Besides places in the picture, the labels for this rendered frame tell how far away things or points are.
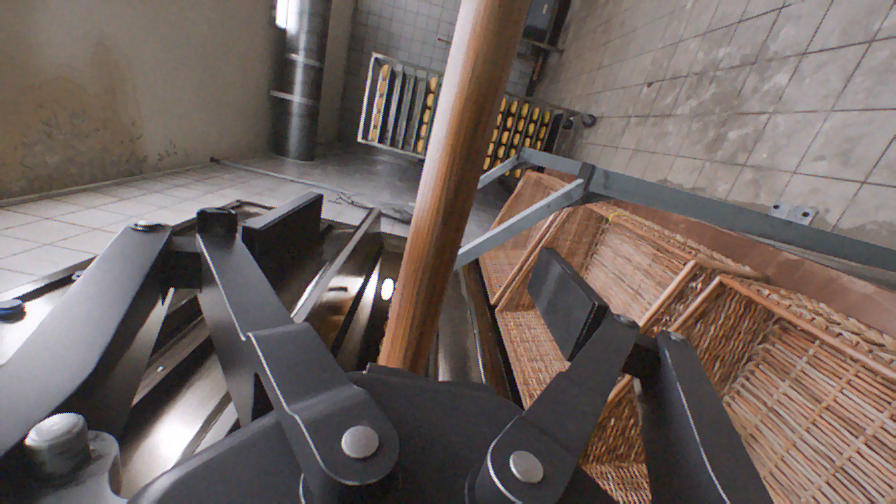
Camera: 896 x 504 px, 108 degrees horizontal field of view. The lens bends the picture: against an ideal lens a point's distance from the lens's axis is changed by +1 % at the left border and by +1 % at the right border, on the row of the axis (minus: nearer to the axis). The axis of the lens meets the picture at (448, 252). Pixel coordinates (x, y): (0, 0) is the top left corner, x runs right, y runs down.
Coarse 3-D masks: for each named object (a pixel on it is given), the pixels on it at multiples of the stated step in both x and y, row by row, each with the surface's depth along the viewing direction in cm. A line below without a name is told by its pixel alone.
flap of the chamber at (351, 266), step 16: (368, 224) 138; (352, 240) 119; (368, 240) 139; (352, 256) 112; (368, 256) 142; (336, 272) 94; (352, 272) 114; (320, 288) 84; (336, 288) 95; (352, 288) 116; (304, 304) 77; (320, 304) 82; (336, 304) 97; (304, 320) 72; (320, 320) 83; (336, 320) 98; (320, 336) 84; (224, 416) 47; (224, 432) 45
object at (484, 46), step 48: (480, 0) 14; (528, 0) 14; (480, 48) 14; (480, 96) 15; (432, 144) 16; (480, 144) 16; (432, 192) 16; (432, 240) 17; (432, 288) 18; (432, 336) 20
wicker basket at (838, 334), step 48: (720, 288) 51; (768, 288) 52; (720, 336) 55; (768, 336) 55; (816, 336) 38; (864, 336) 41; (624, 384) 58; (720, 384) 59; (768, 384) 54; (816, 384) 48; (864, 384) 43; (624, 432) 62; (768, 432) 52; (816, 432) 46; (864, 432) 42; (624, 480) 63; (768, 480) 51; (816, 480) 45; (864, 480) 41
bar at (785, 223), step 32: (512, 160) 100; (544, 160) 99; (576, 192) 55; (608, 192) 54; (640, 192) 54; (672, 192) 55; (512, 224) 57; (736, 224) 57; (768, 224) 57; (800, 224) 57; (864, 256) 60
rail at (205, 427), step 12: (348, 240) 119; (336, 252) 107; (312, 288) 84; (300, 300) 78; (228, 396) 51; (216, 408) 48; (204, 420) 46; (216, 420) 47; (204, 432) 45; (192, 444) 43; (180, 456) 41
